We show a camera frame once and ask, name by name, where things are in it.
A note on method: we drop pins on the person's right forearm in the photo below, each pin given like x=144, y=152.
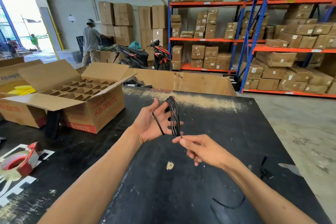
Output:
x=262, y=197

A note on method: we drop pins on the stack of large cardboard cartons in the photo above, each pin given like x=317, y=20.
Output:
x=123, y=21

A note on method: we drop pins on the teal bag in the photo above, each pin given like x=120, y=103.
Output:
x=135, y=45

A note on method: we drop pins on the white cut-out paper sheet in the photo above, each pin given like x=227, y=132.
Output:
x=15, y=192

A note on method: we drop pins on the person's right thumb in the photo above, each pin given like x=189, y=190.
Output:
x=194, y=137

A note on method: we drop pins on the yellow plastic pieces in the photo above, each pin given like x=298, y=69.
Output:
x=22, y=90

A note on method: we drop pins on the person's left thumb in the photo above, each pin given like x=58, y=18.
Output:
x=152, y=104

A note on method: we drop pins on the black plastic crate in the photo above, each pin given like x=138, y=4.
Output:
x=103, y=41

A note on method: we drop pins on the blue metal gate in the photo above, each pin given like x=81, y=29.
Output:
x=6, y=29

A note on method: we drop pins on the person's left hand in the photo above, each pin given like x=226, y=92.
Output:
x=147, y=124

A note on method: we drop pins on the black parts pile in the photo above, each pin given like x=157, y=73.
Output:
x=133, y=82

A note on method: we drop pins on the person's right hand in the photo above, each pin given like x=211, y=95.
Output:
x=207, y=151

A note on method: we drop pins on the person's left forearm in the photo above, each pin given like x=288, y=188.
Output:
x=99, y=176

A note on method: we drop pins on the red tape dispenser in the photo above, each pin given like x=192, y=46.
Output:
x=23, y=160

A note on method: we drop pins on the small black floor crate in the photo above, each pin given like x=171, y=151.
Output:
x=232, y=82

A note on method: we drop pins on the small beige scrap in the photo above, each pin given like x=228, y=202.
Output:
x=170, y=165

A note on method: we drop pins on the black and red motorcycle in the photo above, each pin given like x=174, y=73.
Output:
x=141, y=57

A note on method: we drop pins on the blue and orange shelving rack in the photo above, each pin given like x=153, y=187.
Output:
x=288, y=49
x=204, y=40

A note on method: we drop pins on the large low cardboard box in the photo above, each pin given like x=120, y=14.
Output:
x=194, y=82

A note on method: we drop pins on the open cardboard box with dividers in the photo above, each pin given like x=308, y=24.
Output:
x=78, y=100

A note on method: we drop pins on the white plastic bin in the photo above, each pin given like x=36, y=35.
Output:
x=68, y=55

